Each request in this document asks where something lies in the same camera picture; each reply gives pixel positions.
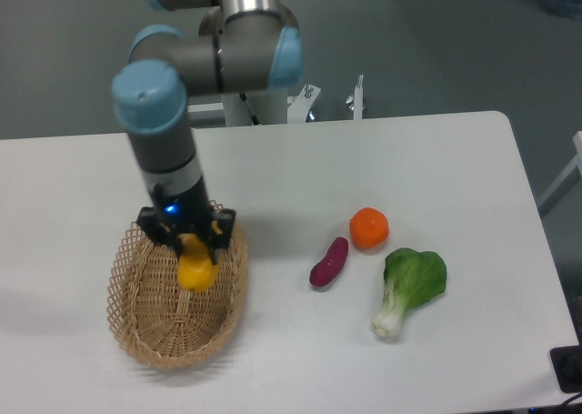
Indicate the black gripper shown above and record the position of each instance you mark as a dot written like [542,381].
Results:
[187,212]

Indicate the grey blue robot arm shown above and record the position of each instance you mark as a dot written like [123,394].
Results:
[252,49]

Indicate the woven wicker basket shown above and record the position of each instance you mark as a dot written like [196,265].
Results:
[158,323]

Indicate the purple sweet potato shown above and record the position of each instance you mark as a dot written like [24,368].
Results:
[325,271]

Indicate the orange tangerine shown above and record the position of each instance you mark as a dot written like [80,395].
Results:
[368,228]

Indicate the green bok choy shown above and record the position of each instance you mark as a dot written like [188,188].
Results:
[411,280]

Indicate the white furniture leg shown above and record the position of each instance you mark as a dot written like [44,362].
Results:
[566,179]

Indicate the black device at table edge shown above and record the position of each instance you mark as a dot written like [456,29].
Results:
[566,363]

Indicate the white metal frame bracket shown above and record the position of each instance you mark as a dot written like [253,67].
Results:
[304,105]

